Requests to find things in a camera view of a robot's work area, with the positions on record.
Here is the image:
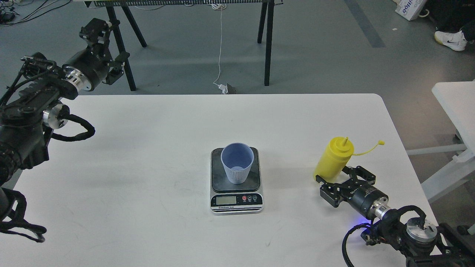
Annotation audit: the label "yellow squeeze bottle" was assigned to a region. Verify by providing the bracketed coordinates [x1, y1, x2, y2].
[313, 136, 385, 182]

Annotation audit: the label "digital kitchen scale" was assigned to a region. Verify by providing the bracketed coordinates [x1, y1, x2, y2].
[209, 147, 263, 215]

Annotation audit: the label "white power cable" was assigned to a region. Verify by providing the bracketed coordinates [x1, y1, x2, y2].
[212, 3, 227, 89]

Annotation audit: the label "white printed bag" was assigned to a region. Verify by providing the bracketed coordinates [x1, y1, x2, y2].
[394, 0, 427, 21]

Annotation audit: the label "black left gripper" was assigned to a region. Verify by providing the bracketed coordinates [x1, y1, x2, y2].
[62, 18, 130, 92]

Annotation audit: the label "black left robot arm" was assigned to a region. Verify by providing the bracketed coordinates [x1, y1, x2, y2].
[0, 18, 130, 184]

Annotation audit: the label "white sneaker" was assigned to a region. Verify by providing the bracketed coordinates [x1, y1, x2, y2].
[434, 30, 468, 51]

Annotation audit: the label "white charger plug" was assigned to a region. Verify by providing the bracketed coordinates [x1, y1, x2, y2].
[218, 83, 237, 95]

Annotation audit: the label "black metal table frame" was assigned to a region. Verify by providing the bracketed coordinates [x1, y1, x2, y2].
[84, 0, 285, 92]

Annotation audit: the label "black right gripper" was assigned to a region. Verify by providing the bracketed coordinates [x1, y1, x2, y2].
[315, 166, 389, 220]

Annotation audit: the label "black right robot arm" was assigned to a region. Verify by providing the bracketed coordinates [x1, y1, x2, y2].
[315, 166, 475, 267]

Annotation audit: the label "blue plastic cup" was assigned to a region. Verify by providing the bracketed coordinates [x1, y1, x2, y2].
[220, 142, 255, 184]

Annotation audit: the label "black floor cables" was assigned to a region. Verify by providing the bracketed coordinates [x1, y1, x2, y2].
[0, 0, 73, 26]

